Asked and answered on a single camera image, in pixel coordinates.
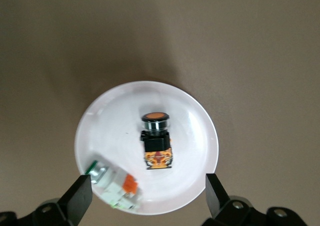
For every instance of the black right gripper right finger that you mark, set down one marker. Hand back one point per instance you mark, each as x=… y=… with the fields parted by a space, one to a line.
x=217 y=196

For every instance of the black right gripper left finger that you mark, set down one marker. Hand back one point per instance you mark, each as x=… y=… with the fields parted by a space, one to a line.
x=77 y=196

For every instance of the pink round plate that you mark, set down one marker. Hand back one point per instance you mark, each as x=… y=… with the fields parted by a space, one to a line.
x=112 y=126

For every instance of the white green push button switch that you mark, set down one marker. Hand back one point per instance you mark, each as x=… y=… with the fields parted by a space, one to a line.
x=117 y=186

